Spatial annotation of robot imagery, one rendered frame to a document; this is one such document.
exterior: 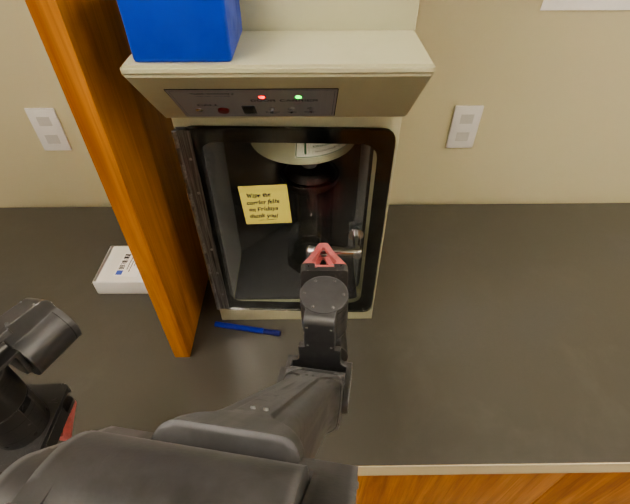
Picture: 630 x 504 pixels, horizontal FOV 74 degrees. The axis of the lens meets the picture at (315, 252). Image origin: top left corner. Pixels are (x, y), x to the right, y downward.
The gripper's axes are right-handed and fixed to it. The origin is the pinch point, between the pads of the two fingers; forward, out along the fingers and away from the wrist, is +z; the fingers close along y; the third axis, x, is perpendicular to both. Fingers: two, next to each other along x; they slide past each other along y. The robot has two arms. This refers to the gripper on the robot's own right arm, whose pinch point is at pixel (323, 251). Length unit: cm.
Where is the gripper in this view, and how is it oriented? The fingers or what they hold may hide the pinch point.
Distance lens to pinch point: 67.6
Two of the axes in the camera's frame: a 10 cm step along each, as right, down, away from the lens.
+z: 0.0, -7.0, 7.2
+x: -10.0, 0.0, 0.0
